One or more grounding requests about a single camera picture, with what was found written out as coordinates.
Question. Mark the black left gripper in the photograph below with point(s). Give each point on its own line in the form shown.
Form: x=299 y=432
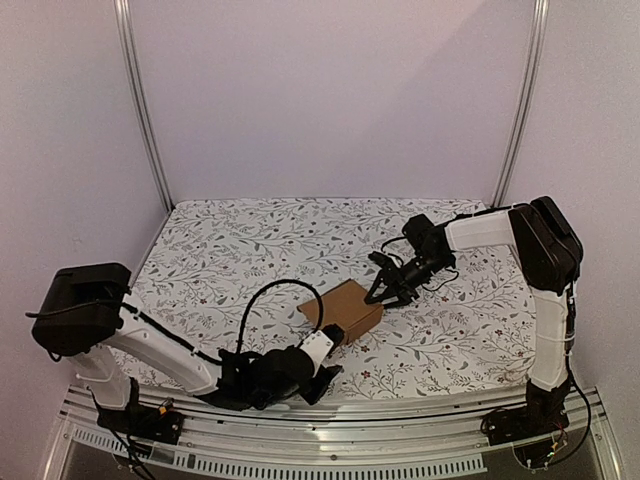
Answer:
x=326 y=377

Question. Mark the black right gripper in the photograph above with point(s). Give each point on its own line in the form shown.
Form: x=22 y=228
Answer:
x=397 y=279

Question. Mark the brown cardboard box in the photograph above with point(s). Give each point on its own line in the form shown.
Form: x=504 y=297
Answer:
x=346 y=317

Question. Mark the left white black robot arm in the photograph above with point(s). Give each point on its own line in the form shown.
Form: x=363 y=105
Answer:
x=89 y=312

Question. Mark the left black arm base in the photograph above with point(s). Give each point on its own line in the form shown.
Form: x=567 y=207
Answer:
x=161 y=423

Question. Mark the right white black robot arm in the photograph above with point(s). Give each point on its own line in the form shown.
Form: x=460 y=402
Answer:
x=547 y=251

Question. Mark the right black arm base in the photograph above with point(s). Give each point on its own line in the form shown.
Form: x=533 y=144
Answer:
x=543 y=413

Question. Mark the floral patterned table mat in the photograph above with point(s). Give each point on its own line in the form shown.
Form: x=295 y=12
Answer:
x=224 y=272

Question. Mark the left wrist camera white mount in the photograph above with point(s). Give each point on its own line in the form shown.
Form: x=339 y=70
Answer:
x=320 y=344

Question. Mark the aluminium front rail frame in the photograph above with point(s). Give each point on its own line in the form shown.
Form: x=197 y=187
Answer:
x=412 y=438

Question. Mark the right aluminium frame post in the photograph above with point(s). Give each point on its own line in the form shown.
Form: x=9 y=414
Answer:
x=524 y=101

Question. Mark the aluminium frame post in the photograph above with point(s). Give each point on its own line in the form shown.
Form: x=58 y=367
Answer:
x=524 y=101
x=135 y=80

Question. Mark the left aluminium frame post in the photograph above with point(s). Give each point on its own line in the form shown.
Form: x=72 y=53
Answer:
x=135 y=80

